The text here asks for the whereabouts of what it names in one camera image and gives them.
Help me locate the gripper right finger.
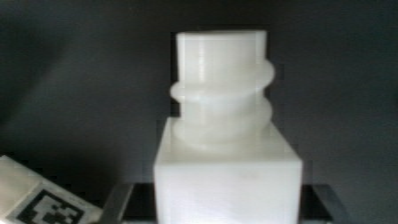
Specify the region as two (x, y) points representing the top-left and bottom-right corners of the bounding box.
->
(298, 184), (349, 224)

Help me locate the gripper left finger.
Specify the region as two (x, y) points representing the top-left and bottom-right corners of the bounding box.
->
(99, 183), (156, 224)

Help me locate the white leg with tags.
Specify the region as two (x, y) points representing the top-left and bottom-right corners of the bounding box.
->
(154, 30), (301, 224)

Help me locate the white leg front left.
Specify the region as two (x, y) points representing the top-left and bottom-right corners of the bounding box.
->
(0, 156), (101, 224)

